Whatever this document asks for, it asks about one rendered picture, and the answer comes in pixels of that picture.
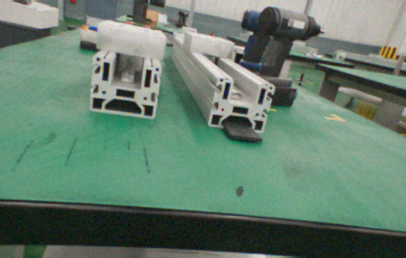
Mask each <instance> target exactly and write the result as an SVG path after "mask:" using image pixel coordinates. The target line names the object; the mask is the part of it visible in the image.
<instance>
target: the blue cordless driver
mask: <svg viewBox="0 0 406 258"><path fill-rule="evenodd" d="M259 15H260V12H258V11H255V10H250V12H249V11H248V10H246V11H244V13H243V20H242V23H241V27H242V30H244V29H246V30H248V31H253V32H254V33H253V34H251V35H249V38H248V40H247V42H246V46H245V47H244V51H243V52H244V56H243V58H242V60H240V61H239V65H240V66H241V67H244V68H245V69H247V70H248V71H249V72H251V73H259V72H260V68H261V66H262V64H260V62H261V58H262V56H263V52H264V50H265V48H266V47H267V45H268V43H269V40H270V41H271V39H272V38H271V37H270V36H268V35H266V34H262V32H260V31H259V29H258V26H257V21H258V18H259Z"/></svg>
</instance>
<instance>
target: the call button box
mask: <svg viewBox="0 0 406 258"><path fill-rule="evenodd" d="M97 32H98V31H97V30H91V29H87V30H84V29H81V35H80V40H81V43H80V48H83V49H87V50H91V51H96V52H99V51H100V49H96V46H97Z"/></svg>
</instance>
